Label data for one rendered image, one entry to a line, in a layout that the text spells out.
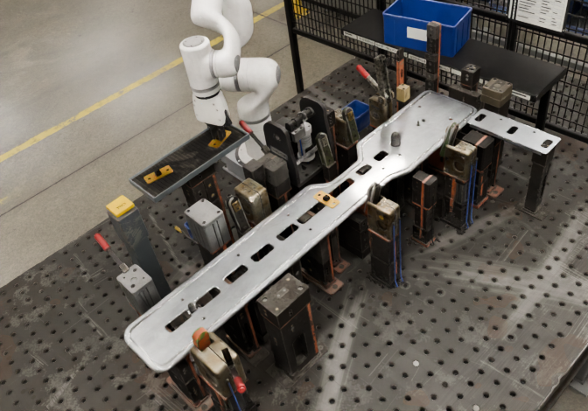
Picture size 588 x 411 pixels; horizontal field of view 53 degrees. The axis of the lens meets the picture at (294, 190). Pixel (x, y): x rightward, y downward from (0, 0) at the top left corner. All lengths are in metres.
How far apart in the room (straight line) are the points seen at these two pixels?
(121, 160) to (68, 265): 1.68
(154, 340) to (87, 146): 2.69
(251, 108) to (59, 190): 1.98
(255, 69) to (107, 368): 1.09
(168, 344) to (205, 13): 0.90
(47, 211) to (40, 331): 1.68
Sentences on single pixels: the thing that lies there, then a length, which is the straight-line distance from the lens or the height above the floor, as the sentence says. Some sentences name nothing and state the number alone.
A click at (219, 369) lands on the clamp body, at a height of 1.06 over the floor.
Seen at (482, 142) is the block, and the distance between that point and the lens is 2.07.
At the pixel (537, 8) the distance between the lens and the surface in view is 2.34.
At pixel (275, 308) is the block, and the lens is 1.55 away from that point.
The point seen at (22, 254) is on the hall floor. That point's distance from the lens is 3.60.
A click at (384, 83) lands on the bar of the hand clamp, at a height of 1.11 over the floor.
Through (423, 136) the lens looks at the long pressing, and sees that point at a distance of 2.05.
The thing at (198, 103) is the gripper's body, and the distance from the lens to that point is 1.79.
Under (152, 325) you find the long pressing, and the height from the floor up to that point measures 1.00.
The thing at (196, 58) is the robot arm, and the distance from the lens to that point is 1.68.
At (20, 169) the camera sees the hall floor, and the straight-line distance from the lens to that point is 4.23.
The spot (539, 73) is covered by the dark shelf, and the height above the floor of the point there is 1.03.
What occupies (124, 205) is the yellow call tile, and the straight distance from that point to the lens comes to 1.75.
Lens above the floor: 2.27
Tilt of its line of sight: 43 degrees down
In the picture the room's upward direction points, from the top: 10 degrees counter-clockwise
